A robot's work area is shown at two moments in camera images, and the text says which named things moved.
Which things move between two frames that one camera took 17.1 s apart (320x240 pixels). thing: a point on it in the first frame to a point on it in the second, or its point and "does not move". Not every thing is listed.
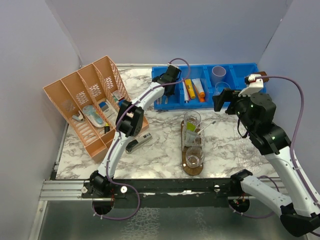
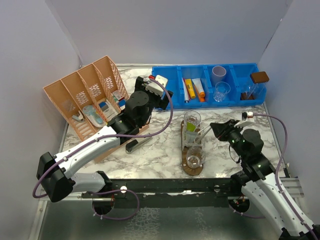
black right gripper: (227, 94) to (221, 129)
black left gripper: (171, 91) to (161, 103)
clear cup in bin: (219, 86) does not move
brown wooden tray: (192, 140) does not move
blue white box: (106, 109) does not move
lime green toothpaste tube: (190, 126) does not move
